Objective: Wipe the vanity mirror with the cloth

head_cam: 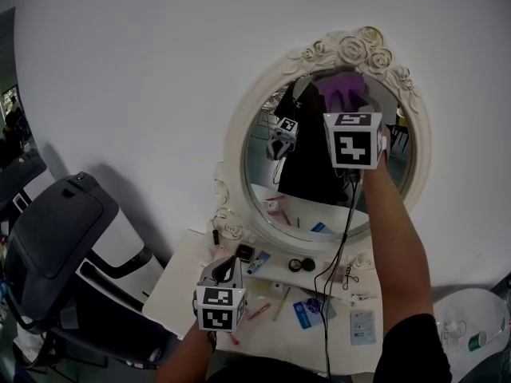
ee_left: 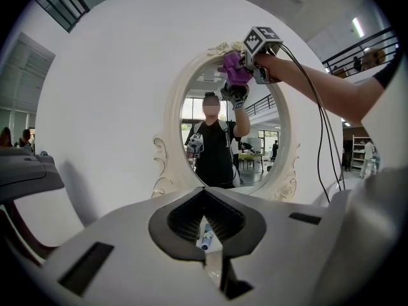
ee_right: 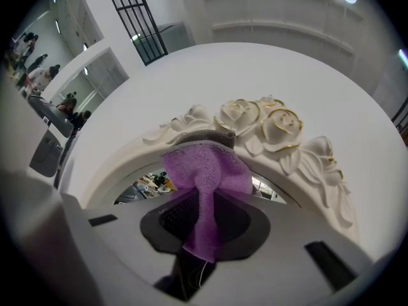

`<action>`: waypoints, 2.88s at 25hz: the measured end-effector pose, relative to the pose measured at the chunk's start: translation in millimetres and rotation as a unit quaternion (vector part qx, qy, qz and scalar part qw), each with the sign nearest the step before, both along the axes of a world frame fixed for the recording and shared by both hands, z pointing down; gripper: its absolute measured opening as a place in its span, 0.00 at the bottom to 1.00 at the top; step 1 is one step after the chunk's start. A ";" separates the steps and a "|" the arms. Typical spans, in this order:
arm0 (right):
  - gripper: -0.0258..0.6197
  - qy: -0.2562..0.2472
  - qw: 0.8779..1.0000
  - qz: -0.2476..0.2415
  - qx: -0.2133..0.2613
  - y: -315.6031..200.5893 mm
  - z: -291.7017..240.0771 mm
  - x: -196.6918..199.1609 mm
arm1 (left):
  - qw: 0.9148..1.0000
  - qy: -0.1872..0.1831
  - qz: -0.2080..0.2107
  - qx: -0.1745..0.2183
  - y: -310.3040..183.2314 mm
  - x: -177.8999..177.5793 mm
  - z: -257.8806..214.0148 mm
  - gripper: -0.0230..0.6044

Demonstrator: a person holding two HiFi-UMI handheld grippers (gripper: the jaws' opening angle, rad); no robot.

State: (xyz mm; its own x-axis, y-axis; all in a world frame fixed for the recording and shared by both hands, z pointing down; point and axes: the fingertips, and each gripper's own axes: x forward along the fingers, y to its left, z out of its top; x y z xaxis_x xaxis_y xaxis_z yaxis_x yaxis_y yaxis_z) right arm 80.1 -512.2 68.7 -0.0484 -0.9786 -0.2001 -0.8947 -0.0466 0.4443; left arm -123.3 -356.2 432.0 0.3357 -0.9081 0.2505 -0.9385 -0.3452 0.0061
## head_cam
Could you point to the white oval ornate mirror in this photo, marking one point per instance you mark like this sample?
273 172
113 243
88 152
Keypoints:
419 142

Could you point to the round eyeshadow compact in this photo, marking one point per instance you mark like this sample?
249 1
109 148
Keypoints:
295 265

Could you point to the brown square compact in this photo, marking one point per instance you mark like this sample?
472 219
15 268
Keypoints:
244 253

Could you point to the metal eyelash curler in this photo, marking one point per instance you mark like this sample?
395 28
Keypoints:
351 277

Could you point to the blue cosmetic tube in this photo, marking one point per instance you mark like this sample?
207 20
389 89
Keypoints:
258 263

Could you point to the round black compact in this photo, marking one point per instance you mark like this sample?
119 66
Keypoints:
308 264

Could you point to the white round side table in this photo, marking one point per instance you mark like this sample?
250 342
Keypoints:
479 313

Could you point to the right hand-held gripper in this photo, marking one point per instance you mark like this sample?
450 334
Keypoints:
353 144

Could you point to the blue card packet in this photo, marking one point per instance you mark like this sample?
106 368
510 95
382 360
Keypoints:
305 315

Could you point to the white dressing table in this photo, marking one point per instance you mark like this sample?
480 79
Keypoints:
191 293

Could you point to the large dark grey cleaning machine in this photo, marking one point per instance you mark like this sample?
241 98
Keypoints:
60 230

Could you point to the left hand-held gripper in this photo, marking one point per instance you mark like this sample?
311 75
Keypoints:
217 309

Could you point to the black lipstick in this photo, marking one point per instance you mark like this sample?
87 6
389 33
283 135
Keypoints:
216 237

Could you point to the red cosmetic pencil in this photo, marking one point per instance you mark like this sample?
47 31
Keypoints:
234 338

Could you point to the wooden nail file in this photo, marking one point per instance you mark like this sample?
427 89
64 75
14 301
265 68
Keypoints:
282 304

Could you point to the person's right forearm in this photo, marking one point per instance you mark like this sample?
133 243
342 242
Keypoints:
399 245

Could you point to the person's black clothing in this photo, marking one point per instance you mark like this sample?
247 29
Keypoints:
415 353

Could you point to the person's left forearm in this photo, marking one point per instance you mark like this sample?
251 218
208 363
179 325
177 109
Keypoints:
185 353

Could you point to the purple and grey cloth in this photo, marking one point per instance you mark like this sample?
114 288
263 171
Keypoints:
343 90

